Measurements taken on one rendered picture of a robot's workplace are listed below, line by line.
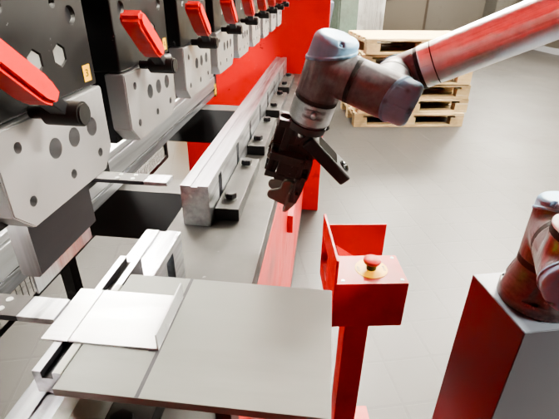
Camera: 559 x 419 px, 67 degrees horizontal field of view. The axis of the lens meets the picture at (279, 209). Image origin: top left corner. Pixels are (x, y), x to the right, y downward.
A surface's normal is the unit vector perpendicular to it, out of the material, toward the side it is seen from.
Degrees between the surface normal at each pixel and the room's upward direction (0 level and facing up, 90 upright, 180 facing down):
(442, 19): 90
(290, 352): 0
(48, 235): 90
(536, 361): 90
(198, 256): 0
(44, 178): 90
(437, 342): 0
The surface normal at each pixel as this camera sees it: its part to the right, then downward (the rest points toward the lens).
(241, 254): 0.01, -0.88
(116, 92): -0.11, 0.47
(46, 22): 0.99, 0.07
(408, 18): 0.15, 0.48
